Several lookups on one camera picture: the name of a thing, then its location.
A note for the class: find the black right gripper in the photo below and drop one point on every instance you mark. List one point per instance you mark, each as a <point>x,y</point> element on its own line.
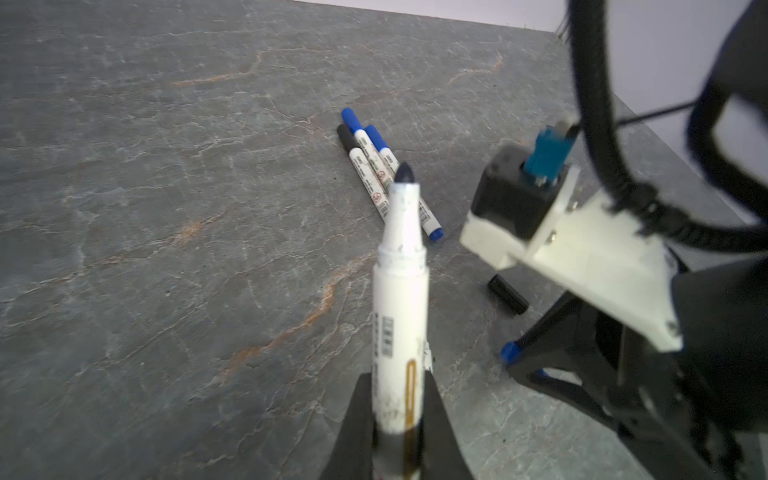
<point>724,344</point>

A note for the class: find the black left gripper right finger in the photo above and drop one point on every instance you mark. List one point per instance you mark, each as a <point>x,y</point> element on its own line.
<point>441,455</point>

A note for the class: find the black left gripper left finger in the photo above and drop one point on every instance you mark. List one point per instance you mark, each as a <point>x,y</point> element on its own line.
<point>351,456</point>

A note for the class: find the small blue pen cap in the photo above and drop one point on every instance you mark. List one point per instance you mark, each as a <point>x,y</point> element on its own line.
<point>511,353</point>

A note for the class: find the white marker blue end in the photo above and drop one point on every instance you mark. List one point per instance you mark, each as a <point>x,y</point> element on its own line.
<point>400,319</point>

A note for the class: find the white marker black tip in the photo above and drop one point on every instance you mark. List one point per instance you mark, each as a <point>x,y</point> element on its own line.
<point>364,171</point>

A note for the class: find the blue capped white marker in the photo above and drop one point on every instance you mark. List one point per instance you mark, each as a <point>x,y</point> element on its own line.
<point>382,171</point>

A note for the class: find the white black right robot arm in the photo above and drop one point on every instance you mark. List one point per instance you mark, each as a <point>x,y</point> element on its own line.
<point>732,240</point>

